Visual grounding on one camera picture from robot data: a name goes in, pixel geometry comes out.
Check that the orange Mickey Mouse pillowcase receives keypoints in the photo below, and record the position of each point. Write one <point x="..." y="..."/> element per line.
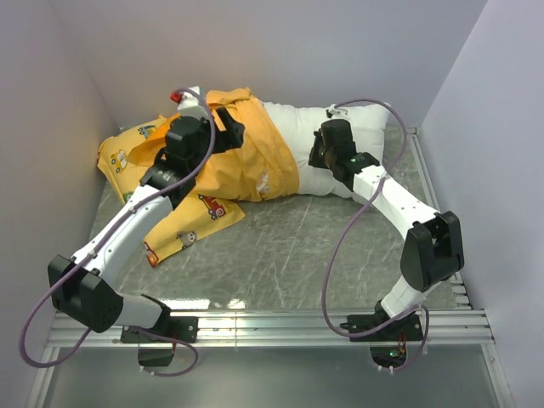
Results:
<point x="262" y="169"/>

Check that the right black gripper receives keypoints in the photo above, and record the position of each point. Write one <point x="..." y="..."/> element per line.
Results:
<point x="314" y="160"/>

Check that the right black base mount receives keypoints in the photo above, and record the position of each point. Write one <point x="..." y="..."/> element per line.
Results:
<point x="393" y="347"/>

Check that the yellow vehicle print pillow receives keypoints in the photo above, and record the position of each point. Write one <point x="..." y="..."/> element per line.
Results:
<point x="197" y="217"/>

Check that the white pillow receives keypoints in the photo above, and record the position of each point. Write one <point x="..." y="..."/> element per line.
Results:
<point x="297" y="126"/>

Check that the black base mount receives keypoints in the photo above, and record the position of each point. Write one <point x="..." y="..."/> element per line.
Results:
<point x="393" y="347"/>
<point x="157" y="345"/>

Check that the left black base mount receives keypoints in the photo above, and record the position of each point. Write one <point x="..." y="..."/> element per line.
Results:
<point x="157" y="345"/>

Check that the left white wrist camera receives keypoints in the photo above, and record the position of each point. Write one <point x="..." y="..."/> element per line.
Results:
<point x="188" y="105"/>

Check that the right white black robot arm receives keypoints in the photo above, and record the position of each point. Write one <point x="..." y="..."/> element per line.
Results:
<point x="432" y="251"/>

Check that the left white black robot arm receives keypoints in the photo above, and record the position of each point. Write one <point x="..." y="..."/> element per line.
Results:
<point x="81" y="284"/>

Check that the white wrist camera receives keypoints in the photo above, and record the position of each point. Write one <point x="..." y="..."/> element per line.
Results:
<point x="188" y="105"/>
<point x="337" y="112"/>

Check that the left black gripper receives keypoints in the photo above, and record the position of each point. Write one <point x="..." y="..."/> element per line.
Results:
<point x="232" y="137"/>

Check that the aluminium frame rail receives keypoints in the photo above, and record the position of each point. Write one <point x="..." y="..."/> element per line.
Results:
<point x="255" y="289"/>

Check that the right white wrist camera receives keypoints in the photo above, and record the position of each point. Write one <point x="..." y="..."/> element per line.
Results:
<point x="337" y="112"/>

